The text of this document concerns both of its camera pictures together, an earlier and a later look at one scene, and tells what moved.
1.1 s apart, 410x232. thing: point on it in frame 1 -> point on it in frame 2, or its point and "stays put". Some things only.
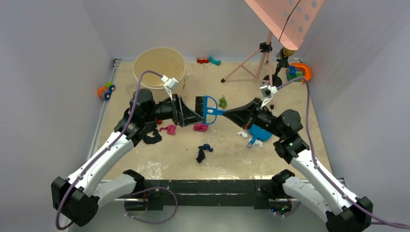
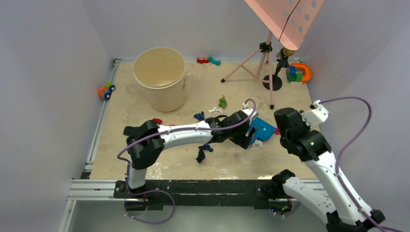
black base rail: x=157 y=195 stays put
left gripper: x=187 y=116 -> x=243 y=140
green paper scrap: x=223 y=102 stays put
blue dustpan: x=257 y=132 stays put
